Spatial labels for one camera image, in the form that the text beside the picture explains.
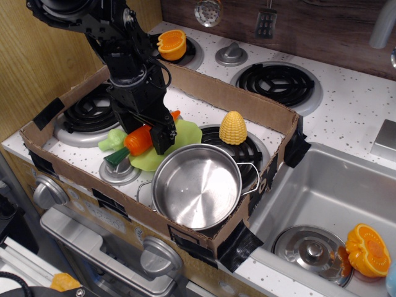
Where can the front left black burner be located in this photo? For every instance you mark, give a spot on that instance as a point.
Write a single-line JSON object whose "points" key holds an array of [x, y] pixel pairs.
{"points": [[87, 122]]}

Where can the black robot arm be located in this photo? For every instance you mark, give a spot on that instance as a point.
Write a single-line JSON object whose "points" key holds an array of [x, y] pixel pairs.
{"points": [[111, 29]]}

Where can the hanging metal strainer spoon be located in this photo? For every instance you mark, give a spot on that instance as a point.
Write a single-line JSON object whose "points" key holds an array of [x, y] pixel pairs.
{"points": [[208, 13]]}

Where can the right silver oven knob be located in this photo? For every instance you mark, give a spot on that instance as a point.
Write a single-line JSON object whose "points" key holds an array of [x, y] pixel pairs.
{"points": [[158, 258]]}

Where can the silver oven knob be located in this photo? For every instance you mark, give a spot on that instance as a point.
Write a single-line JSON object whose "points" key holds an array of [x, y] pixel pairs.
{"points": [[158, 258], [48, 193]]}

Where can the stainless steel sink basin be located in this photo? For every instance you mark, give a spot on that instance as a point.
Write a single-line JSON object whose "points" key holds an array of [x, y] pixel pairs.
{"points": [[334, 191]]}

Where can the green toy broccoli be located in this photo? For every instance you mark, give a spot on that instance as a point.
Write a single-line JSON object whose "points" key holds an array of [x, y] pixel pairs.
{"points": [[114, 141]]}

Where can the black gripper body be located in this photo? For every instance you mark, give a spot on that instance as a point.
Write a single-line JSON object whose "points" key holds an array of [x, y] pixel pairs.
{"points": [[142, 92]]}

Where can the orange object bottom left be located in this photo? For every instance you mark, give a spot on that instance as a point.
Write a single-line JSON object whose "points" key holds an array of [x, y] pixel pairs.
{"points": [[64, 282]]}

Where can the front right black burner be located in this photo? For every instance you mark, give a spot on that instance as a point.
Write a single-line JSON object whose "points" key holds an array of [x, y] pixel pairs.
{"points": [[252, 155]]}

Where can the silver oven door handle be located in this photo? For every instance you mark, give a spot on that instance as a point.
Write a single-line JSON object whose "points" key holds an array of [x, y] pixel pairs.
{"points": [[111, 270]]}

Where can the back left black burner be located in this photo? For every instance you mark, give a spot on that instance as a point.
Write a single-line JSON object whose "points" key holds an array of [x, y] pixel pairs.
{"points": [[192, 59]]}

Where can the cardboard fence with black tape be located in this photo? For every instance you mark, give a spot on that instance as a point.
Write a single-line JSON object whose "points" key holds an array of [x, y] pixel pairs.
{"points": [[233, 243]]}

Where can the back right black burner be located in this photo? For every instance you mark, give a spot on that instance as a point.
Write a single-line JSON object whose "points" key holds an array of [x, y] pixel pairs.
{"points": [[286, 83]]}

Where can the silver stovetop knob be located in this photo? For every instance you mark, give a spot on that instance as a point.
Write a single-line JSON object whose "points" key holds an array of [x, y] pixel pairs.
{"points": [[231, 56], [120, 175]]}

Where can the yellow toy corn cob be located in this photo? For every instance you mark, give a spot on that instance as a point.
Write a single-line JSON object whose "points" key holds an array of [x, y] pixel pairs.
{"points": [[233, 129]]}

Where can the black burner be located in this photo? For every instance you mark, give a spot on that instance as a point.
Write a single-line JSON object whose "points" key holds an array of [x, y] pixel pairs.
{"points": [[286, 83], [192, 59], [87, 122], [252, 155]]}

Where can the silver stovetop knob back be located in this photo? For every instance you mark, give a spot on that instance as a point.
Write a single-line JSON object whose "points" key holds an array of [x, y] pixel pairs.
{"points": [[231, 56]]}

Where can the orange toy pumpkin half on burner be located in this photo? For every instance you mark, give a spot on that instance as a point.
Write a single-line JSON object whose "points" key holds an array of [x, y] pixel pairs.
{"points": [[172, 45]]}

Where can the orange toy pumpkin half in sink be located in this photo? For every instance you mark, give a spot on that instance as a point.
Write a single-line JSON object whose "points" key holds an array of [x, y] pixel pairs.
{"points": [[367, 251]]}

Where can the silver stovetop knob front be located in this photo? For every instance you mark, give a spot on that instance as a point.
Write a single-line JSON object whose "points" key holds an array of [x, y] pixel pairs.
{"points": [[120, 175]]}

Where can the stainless steel pot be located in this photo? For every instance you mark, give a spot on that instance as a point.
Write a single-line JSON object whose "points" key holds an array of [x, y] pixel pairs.
{"points": [[197, 186]]}

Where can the steel pot lid in sink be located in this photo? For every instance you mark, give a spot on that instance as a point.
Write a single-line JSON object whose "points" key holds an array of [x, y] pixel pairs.
{"points": [[316, 250]]}

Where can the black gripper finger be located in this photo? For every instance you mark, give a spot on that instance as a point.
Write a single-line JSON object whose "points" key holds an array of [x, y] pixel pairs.
{"points": [[163, 136], [131, 121]]}

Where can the left silver oven knob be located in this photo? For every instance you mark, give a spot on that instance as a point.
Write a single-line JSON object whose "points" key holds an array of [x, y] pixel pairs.
{"points": [[48, 193]]}

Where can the orange toy carrot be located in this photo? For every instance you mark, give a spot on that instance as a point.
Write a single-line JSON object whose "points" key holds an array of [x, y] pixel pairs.
{"points": [[135, 144]]}

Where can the hanging metal spatula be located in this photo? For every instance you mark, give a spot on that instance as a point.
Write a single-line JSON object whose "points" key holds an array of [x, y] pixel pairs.
{"points": [[266, 22]]}

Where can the silver faucet base block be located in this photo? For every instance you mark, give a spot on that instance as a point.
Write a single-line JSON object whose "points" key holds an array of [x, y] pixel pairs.
{"points": [[384, 144]]}

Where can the silver faucet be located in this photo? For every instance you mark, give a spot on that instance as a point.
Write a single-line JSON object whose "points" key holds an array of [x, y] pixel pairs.
{"points": [[384, 25]]}

